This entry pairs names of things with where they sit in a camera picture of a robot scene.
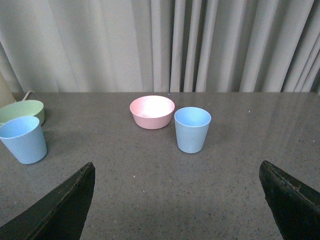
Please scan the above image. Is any grey curtain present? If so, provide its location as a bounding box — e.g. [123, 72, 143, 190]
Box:
[0, 0, 320, 92]

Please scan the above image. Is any pink bowl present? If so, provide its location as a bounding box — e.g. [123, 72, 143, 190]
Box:
[129, 95, 175, 130]

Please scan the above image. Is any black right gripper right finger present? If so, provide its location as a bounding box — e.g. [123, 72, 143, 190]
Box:
[259, 160, 320, 240]

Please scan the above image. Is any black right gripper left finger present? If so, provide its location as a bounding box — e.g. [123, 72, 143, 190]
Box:
[0, 162, 96, 240]

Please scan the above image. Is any green bowl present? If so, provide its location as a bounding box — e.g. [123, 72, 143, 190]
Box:
[0, 100, 45, 125]

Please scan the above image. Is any blue cup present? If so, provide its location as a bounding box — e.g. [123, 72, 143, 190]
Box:
[174, 107, 212, 154]
[0, 116, 48, 165]

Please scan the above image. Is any white toaster cable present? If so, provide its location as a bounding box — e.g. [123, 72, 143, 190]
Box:
[21, 90, 35, 102]

